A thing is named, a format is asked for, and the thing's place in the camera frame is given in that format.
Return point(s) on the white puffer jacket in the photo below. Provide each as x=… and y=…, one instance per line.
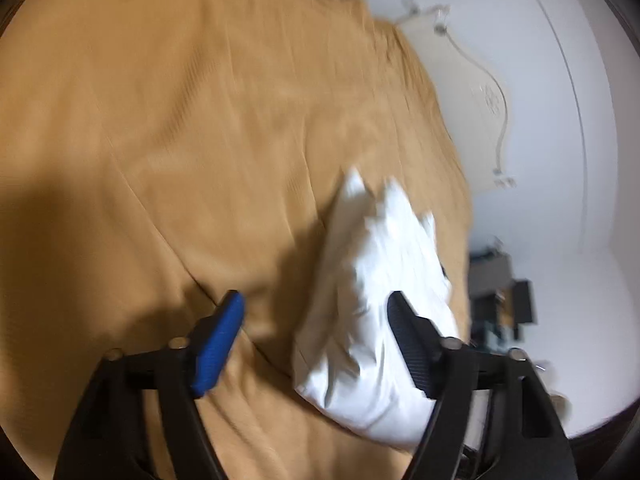
x=380, y=260

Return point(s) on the black monitor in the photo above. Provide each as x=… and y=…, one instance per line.
x=522, y=302

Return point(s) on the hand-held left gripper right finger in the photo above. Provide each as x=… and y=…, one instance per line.
x=412, y=345

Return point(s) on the tan bed blanket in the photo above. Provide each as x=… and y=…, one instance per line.
x=150, y=135

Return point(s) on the white ornate headboard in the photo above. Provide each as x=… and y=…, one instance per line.
x=480, y=95

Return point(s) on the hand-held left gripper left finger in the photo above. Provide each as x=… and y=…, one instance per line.
x=220, y=345

